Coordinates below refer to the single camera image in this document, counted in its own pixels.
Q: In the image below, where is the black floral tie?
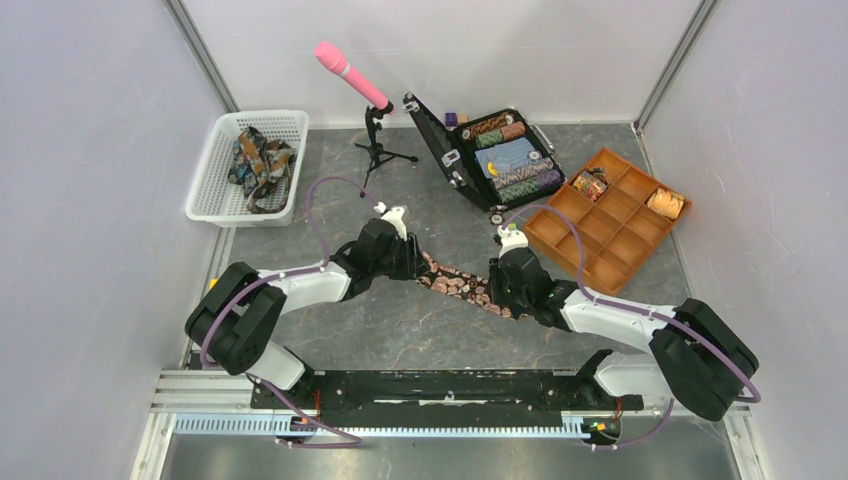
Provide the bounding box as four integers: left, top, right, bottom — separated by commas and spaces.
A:
416, 252, 526, 320

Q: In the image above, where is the orange compartment tray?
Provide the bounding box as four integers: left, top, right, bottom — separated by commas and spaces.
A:
523, 148, 692, 295

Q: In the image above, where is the white plastic basket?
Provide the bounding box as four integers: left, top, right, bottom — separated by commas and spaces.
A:
184, 109, 310, 228

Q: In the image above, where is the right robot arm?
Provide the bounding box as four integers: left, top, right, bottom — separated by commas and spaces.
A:
489, 247, 760, 421

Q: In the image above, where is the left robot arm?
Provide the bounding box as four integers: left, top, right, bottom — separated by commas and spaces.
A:
184, 219, 429, 408

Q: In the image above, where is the loose poker chip stack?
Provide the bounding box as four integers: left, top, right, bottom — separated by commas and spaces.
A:
489, 205, 508, 227

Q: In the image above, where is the black tripod stand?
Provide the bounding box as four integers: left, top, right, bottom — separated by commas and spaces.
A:
354, 102, 419, 190

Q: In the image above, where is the black poker chip case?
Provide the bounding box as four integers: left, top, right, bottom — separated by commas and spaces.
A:
403, 92, 565, 215

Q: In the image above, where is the rolled dark patterned tie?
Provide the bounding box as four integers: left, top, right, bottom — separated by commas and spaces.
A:
571, 167, 610, 202

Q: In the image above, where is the dark blue patterned tie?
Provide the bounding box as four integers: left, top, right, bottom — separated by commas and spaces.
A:
228, 126, 297, 214

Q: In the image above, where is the rolled tan patterned tie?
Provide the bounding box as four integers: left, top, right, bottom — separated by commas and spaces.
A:
646, 187, 686, 221

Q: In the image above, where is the pink microphone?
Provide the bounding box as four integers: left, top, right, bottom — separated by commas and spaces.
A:
314, 41, 394, 114

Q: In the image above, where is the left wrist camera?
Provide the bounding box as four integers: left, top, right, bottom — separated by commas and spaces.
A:
373, 202, 408, 241

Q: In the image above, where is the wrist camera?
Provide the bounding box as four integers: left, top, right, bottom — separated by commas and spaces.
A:
494, 224, 529, 258
373, 202, 408, 241

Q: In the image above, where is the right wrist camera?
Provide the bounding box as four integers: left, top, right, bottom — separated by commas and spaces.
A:
494, 224, 529, 258

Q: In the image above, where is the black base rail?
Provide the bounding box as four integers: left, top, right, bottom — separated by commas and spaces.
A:
286, 369, 644, 428

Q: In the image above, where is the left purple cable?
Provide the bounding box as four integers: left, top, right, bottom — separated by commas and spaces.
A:
198, 175, 386, 449

